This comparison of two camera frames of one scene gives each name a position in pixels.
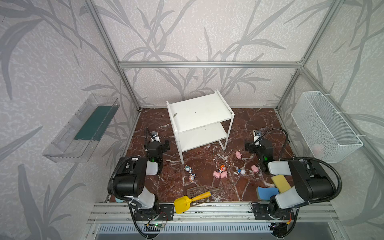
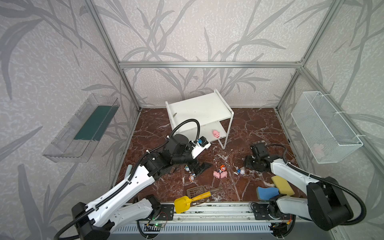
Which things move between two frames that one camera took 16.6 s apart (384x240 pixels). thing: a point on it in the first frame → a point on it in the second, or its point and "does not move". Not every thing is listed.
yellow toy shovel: [182, 203] does not move
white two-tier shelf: [199, 120] does not move
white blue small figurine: [242, 171] does not move
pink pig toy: [238, 155] → [216, 133]
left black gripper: [157, 146] → [197, 166]
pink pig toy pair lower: [216, 174] does not move
